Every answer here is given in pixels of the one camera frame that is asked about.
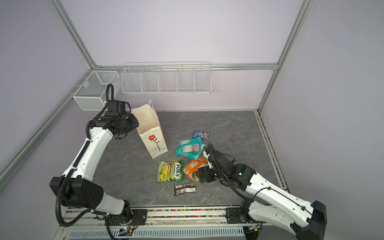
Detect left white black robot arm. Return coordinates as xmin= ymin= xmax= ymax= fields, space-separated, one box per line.
xmin=50 ymin=100 xmax=139 ymax=227

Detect white flower paper bag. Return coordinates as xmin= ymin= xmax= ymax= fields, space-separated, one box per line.
xmin=132 ymin=100 xmax=168 ymax=159

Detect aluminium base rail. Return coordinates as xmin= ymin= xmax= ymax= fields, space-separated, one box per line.
xmin=54 ymin=206 xmax=264 ymax=240

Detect white wire shelf basket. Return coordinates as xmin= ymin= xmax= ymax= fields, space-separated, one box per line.
xmin=121 ymin=62 xmax=212 ymax=95

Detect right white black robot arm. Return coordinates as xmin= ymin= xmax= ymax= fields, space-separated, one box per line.
xmin=197 ymin=144 xmax=328 ymax=240

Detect brown chocolate bar wrapper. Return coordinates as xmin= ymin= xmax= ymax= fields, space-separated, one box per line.
xmin=174 ymin=182 xmax=196 ymax=196

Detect teal snack packet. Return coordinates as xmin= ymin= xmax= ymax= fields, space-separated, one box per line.
xmin=175 ymin=138 xmax=207 ymax=160

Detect yellow green fox's candy bag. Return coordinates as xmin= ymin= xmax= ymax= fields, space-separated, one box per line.
xmin=157 ymin=161 xmax=184 ymax=183

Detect orange snack packet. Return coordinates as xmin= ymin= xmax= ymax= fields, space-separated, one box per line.
xmin=183 ymin=157 xmax=208 ymax=183

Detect blue m&m's candy packet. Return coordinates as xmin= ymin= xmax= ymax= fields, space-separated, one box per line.
xmin=193 ymin=131 xmax=211 ymax=141

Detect white mesh box basket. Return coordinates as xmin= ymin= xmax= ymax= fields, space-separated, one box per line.
xmin=73 ymin=71 xmax=122 ymax=111

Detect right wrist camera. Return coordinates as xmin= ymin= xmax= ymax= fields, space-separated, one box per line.
xmin=203 ymin=150 xmax=213 ymax=169

